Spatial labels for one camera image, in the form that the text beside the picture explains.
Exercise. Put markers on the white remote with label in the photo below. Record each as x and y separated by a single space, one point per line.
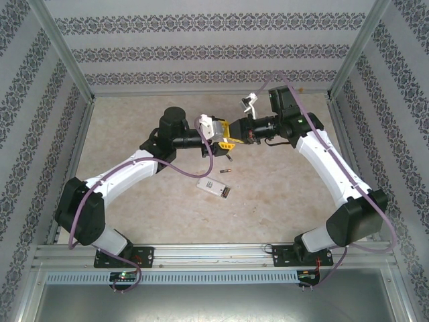
209 186

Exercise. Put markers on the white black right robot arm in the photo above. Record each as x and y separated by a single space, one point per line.
321 161

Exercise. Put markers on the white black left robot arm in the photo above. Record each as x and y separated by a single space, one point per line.
120 171

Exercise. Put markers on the gold red blue battery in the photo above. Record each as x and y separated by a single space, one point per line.
226 192

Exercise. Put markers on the small green circuit board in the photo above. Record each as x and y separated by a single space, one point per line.
306 274
124 276

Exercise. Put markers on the grey metal panel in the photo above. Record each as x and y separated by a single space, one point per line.
214 303

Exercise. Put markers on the aluminium table edge rail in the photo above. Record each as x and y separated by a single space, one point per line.
347 151
77 151
167 92

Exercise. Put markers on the wide aluminium base rail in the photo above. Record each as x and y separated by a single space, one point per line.
207 255

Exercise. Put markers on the aluminium frame corner post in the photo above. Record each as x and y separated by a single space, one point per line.
354 50
67 50

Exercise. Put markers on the aluminium frame side rail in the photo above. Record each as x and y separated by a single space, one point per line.
400 292
31 292

